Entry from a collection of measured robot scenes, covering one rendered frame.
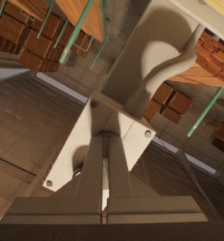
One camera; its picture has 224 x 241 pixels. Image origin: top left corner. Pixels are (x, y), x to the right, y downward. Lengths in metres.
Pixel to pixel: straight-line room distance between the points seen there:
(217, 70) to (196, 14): 1.61
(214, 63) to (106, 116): 1.68
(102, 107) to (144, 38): 0.10
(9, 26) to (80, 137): 10.37
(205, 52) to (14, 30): 9.41
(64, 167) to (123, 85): 0.12
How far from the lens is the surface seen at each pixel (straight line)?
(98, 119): 0.16
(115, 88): 0.21
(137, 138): 0.17
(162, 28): 0.23
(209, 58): 1.77
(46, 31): 9.85
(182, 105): 10.13
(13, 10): 10.50
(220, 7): 0.23
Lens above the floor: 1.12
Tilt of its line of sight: 13 degrees up
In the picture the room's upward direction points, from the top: 149 degrees counter-clockwise
